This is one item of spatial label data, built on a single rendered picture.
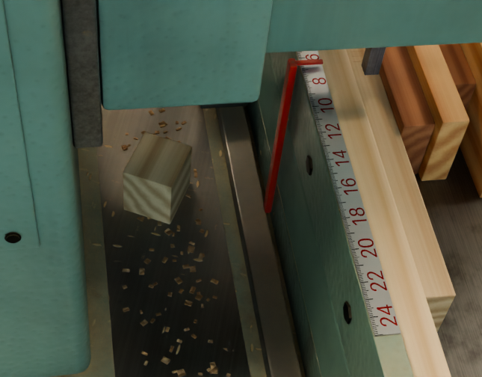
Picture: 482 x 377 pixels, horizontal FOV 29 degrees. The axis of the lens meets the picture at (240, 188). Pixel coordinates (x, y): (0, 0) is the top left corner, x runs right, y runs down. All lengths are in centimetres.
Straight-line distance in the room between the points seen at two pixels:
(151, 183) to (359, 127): 17
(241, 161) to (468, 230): 19
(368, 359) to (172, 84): 16
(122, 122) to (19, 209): 29
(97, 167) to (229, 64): 27
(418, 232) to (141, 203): 23
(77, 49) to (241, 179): 28
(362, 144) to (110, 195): 22
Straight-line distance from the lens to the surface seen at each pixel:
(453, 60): 60
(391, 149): 55
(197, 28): 43
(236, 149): 70
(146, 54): 44
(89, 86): 44
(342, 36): 50
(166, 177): 64
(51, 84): 39
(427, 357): 46
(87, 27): 42
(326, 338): 54
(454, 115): 56
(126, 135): 72
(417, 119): 56
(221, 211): 68
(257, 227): 65
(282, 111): 58
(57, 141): 42
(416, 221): 52
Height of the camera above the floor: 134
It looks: 51 degrees down
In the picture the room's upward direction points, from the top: 8 degrees clockwise
